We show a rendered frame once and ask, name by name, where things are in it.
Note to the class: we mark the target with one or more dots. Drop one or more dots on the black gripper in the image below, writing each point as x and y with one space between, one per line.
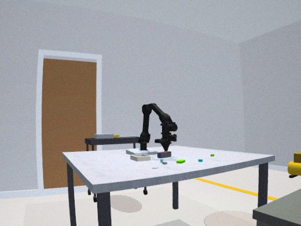
164 142

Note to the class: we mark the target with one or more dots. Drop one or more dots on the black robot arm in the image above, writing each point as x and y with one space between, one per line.
167 125

